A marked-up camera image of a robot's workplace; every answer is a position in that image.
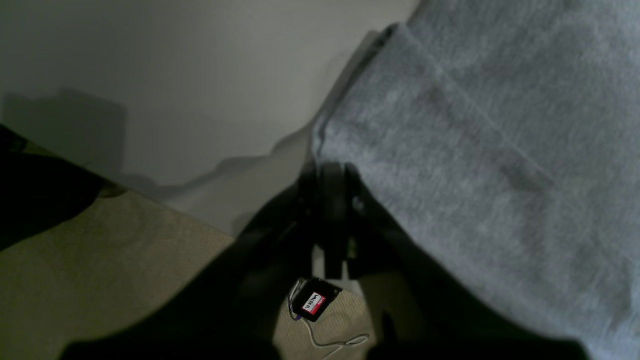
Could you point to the grey T-shirt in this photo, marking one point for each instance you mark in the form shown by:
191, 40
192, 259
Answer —
503, 135

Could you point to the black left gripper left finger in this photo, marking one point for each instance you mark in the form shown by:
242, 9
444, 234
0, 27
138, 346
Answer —
230, 309

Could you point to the black box red label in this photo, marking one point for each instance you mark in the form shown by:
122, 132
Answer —
311, 297

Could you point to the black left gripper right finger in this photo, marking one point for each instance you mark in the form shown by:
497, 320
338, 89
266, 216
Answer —
420, 311

